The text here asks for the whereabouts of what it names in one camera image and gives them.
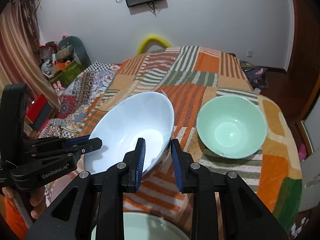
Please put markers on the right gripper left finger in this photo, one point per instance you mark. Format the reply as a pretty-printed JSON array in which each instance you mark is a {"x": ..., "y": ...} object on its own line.
[{"x": 93, "y": 202}]

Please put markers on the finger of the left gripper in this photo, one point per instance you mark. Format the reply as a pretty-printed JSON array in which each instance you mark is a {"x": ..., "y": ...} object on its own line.
[
  {"x": 57, "y": 141},
  {"x": 85, "y": 145}
]

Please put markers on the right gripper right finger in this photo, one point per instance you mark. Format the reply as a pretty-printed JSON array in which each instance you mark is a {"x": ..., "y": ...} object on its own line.
[{"x": 244, "y": 215}]

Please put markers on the mint green plate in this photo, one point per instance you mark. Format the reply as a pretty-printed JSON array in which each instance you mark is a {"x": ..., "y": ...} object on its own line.
[{"x": 136, "y": 225}]

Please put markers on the white polka dot bowl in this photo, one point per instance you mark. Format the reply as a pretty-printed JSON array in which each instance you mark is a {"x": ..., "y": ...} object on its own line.
[{"x": 147, "y": 115}]

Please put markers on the orange sleeve forearm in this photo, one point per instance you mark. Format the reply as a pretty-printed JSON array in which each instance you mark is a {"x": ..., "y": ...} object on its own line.
[{"x": 15, "y": 220}]

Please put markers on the person's left hand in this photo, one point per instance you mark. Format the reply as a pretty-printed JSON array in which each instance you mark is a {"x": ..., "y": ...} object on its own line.
[{"x": 37, "y": 200}]

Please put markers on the red box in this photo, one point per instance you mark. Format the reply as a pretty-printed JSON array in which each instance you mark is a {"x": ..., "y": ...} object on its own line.
[{"x": 36, "y": 107}]

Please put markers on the pink bunny toy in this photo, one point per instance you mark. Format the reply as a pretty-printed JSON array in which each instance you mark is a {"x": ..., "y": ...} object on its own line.
[{"x": 59, "y": 90}]

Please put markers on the patterned quilt cloth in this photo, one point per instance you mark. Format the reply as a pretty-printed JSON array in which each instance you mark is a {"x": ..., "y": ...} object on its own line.
[{"x": 78, "y": 99}]

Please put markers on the green cardboard box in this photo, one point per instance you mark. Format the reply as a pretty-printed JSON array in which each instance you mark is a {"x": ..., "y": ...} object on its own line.
[{"x": 68, "y": 74}]

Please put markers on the mint green bowl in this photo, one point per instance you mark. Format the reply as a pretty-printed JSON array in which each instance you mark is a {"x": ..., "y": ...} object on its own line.
[{"x": 231, "y": 126}]

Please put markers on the grey plush toy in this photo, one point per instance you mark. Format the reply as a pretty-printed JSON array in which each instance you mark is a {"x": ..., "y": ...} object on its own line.
[{"x": 72, "y": 46}]

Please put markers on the yellow chair back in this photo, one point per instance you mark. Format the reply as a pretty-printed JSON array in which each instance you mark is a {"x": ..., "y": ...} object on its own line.
[{"x": 151, "y": 40}]

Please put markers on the striped curtain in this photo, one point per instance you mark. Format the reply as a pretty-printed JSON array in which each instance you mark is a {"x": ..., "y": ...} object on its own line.
[{"x": 20, "y": 43}]

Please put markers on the patchwork striped tablecloth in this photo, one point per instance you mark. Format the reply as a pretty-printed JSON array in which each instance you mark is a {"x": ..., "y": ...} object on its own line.
[{"x": 190, "y": 76}]

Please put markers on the wooden door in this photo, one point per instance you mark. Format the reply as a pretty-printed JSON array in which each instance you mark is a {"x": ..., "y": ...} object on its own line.
[{"x": 304, "y": 63}]

